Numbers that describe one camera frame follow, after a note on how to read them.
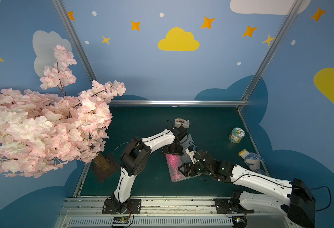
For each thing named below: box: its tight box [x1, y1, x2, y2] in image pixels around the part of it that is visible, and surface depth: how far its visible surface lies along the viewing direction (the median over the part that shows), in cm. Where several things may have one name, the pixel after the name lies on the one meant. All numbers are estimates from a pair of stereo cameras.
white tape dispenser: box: [174, 117, 190, 128], surface depth 110 cm
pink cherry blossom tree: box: [0, 44, 127, 178], surface depth 52 cm
